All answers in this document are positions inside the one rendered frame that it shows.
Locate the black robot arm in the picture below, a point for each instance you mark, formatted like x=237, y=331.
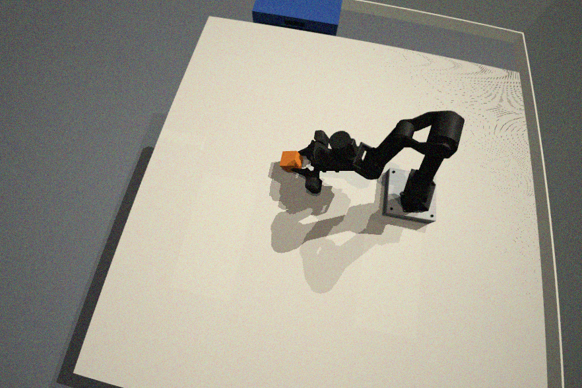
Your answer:
x=442, y=142

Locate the orange-brown block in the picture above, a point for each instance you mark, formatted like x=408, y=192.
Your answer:
x=291, y=159

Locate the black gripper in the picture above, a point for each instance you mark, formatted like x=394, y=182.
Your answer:
x=313, y=182

